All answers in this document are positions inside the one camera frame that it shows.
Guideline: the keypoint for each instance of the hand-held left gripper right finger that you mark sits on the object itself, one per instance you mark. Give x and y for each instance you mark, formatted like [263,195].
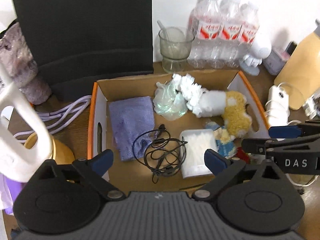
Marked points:
[216,161]

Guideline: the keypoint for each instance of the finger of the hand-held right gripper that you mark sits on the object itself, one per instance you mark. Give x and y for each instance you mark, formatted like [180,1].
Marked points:
[285,132]
[275,147]

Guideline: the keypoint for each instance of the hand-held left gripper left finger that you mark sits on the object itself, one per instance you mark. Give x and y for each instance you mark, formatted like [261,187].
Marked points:
[102,161]

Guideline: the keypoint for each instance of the blue and yellow wrapper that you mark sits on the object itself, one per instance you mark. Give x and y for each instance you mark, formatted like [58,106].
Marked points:
[223,142]

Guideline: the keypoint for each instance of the white cotton swab box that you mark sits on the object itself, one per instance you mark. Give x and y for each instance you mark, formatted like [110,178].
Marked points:
[197,150]

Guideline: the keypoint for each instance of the red artificial flower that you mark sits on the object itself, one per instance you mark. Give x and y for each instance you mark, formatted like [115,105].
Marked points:
[242,153]

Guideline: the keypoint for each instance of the purple cloth pouch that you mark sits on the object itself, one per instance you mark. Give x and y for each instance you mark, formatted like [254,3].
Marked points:
[132,122]

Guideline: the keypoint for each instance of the white and yellow plush sheep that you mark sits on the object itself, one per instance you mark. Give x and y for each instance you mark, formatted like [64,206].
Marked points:
[232,115]

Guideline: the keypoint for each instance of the iridescent plastic bag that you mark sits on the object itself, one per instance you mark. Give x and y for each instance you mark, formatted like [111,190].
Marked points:
[170,105]

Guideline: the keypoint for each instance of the red cardboard box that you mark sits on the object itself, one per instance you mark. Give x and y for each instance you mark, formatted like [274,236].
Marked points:
[125,90]

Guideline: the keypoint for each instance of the white tissue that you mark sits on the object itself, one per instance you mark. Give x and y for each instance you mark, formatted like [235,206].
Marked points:
[192,90]

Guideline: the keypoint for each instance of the white power adapter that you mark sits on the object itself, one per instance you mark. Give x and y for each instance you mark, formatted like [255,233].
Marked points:
[277,102]

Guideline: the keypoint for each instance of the white power strip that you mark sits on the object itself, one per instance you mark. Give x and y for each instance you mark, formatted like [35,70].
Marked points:
[312,107]

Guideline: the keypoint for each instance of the yellow mug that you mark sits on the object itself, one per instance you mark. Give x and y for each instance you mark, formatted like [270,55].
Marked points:
[62,152]

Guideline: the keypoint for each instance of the yellow thermos jug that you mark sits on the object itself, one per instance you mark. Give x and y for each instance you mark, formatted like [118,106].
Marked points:
[300,75]

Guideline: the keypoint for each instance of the small grey box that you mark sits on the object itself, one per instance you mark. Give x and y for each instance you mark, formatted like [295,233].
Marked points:
[277,60]

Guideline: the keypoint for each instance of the white round speaker figure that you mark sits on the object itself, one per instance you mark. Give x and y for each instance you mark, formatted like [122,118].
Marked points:
[258,50]

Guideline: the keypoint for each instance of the white detergent bottle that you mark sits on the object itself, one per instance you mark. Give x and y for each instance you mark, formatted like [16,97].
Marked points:
[15,142]

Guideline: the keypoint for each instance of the purple tissue pack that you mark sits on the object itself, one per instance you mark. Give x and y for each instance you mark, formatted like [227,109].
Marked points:
[7,195]

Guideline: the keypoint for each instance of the clear water bottle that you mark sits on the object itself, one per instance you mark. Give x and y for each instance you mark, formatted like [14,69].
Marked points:
[247,35]
[228,32]
[203,30]

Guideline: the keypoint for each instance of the glass cup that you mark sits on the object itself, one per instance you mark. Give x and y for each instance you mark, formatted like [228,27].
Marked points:
[177,52]

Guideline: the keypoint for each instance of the dried flower bouquet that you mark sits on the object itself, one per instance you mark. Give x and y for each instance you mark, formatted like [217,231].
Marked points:
[22,62]

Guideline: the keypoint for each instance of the clear stirrer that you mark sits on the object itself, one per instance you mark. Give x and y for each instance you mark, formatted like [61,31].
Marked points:
[163,30]

